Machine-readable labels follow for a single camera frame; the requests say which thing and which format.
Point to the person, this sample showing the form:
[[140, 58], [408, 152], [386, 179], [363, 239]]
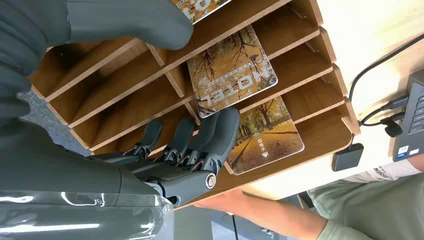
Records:
[[371, 205]]

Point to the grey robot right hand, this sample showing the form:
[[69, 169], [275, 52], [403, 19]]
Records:
[[66, 185]]

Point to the small black adapter box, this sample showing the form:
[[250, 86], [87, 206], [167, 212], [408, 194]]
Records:
[[347, 157]]

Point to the grey ribbed right arm sleeve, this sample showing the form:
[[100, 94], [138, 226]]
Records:
[[20, 36]]

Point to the autumn park key card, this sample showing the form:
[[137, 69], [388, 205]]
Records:
[[268, 142]]

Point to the wooden slotted card shelf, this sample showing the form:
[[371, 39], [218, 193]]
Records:
[[308, 139]]

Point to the dark grey laptop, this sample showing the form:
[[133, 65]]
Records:
[[414, 119]]

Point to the autumn hotel card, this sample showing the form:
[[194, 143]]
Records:
[[232, 73], [198, 8]]

